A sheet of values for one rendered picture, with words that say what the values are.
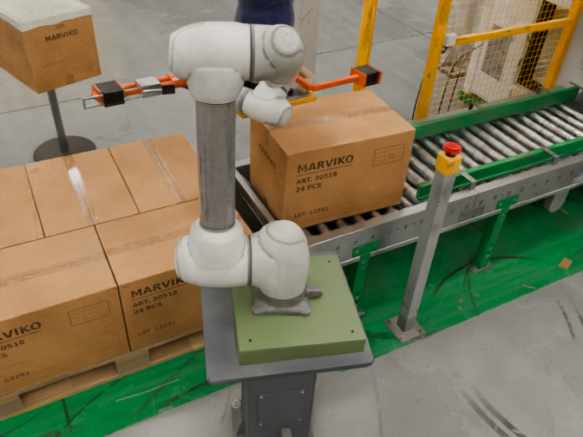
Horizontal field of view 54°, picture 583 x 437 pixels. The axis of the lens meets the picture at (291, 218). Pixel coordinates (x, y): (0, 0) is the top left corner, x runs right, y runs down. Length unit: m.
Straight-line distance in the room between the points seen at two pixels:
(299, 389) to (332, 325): 0.36
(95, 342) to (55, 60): 1.70
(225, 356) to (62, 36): 2.26
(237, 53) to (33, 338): 1.44
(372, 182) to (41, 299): 1.41
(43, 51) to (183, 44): 2.15
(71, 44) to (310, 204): 1.76
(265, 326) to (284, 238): 0.29
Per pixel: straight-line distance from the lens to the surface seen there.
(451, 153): 2.21
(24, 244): 2.56
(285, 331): 1.72
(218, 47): 1.35
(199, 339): 2.73
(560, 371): 2.99
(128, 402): 2.60
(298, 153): 2.22
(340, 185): 2.42
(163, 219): 2.54
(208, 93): 1.38
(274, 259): 1.61
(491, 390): 2.78
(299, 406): 2.12
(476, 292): 3.17
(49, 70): 3.51
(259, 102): 1.92
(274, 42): 1.34
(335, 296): 1.83
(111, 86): 2.00
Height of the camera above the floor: 2.13
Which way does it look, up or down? 39 degrees down
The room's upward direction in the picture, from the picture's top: 4 degrees clockwise
